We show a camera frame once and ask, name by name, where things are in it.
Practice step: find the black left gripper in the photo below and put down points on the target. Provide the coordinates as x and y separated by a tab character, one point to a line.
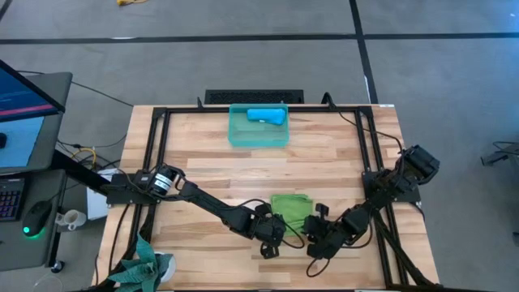
267	231

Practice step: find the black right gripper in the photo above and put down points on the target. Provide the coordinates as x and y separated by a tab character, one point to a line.
324	237

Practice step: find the green microfiber towel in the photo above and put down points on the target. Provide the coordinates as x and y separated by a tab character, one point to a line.
292	209

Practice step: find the blue microfiber towel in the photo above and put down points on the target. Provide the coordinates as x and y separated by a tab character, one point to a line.
265	115

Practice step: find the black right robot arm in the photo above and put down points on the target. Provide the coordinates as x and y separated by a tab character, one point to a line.
389	186

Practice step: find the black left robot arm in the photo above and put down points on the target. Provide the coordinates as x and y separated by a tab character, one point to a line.
211	204

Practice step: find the teal translucent plastic basket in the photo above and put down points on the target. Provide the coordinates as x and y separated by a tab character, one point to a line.
255	136

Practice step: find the white plant pot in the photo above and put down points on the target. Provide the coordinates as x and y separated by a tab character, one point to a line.
170	265

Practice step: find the artificial green plant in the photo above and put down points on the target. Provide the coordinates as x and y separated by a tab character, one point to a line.
140	271

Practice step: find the black floor vent grille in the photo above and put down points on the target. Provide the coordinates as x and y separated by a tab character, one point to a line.
253	96

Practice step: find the white box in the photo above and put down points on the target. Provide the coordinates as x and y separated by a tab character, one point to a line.
97	203

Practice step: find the white mug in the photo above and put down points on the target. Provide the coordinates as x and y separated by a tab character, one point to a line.
75	219

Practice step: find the black desk support bar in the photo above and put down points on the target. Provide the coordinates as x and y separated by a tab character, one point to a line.
77	172

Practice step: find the black floor stand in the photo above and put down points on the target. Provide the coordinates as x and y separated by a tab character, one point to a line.
503	154

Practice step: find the black caster wheel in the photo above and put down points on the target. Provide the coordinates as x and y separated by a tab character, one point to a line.
58	266

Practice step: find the black computer mouse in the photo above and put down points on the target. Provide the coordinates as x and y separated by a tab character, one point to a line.
36	217

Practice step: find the grey computer desk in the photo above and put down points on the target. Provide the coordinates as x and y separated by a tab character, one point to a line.
52	134

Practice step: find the black keyboard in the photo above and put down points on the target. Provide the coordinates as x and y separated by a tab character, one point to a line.
10	200

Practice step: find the black aluminium table frame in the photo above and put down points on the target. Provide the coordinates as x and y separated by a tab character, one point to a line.
194	109

